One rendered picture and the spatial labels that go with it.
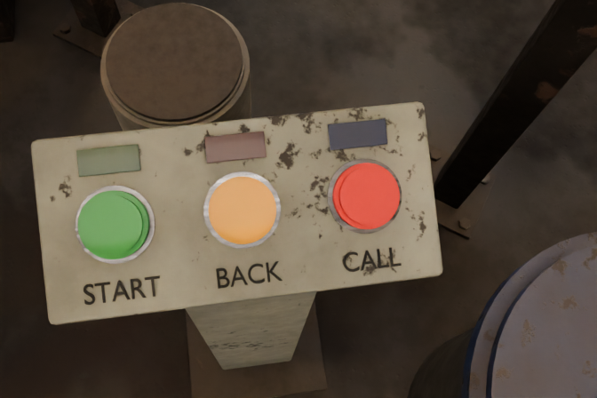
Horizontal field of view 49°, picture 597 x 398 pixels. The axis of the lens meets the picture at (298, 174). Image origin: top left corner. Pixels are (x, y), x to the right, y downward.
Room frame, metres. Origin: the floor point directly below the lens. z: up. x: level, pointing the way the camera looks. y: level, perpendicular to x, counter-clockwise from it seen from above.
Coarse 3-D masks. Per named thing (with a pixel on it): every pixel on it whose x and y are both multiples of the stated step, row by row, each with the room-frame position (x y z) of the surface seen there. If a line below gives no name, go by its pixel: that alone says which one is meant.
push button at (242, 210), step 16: (224, 192) 0.13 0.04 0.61; (240, 192) 0.13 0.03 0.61; (256, 192) 0.13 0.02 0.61; (224, 208) 0.12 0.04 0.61; (240, 208) 0.12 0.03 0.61; (256, 208) 0.12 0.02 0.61; (272, 208) 0.12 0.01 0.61; (224, 224) 0.11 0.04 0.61; (240, 224) 0.11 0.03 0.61; (256, 224) 0.11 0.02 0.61; (272, 224) 0.11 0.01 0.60; (240, 240) 0.10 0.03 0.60; (256, 240) 0.10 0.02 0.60
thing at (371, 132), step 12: (372, 120) 0.19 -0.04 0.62; (384, 120) 0.19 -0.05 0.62; (336, 132) 0.17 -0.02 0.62; (348, 132) 0.18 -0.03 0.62; (360, 132) 0.18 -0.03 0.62; (372, 132) 0.18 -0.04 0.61; (384, 132) 0.18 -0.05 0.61; (336, 144) 0.17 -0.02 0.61; (348, 144) 0.17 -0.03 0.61; (360, 144) 0.17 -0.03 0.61; (372, 144) 0.17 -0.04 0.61; (384, 144) 0.17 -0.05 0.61
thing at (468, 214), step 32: (96, 0) 0.60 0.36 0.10; (576, 0) 0.38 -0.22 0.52; (64, 32) 0.59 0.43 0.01; (96, 32) 0.60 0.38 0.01; (544, 32) 0.38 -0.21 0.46; (576, 32) 0.37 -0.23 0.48; (544, 64) 0.38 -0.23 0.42; (576, 64) 0.37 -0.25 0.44; (512, 96) 0.38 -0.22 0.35; (544, 96) 0.37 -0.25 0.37; (480, 128) 0.38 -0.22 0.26; (512, 128) 0.37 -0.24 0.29; (448, 160) 0.42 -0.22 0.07; (480, 160) 0.37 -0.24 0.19; (448, 192) 0.38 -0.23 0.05; (480, 192) 0.40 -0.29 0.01; (448, 224) 0.34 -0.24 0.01
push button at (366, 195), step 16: (352, 176) 0.15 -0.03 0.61; (368, 176) 0.15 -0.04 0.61; (384, 176) 0.15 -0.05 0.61; (336, 192) 0.14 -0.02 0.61; (352, 192) 0.14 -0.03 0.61; (368, 192) 0.14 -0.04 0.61; (384, 192) 0.14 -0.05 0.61; (336, 208) 0.13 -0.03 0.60; (352, 208) 0.13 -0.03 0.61; (368, 208) 0.13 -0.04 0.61; (384, 208) 0.13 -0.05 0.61; (352, 224) 0.12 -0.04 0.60; (368, 224) 0.12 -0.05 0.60; (384, 224) 0.13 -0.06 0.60
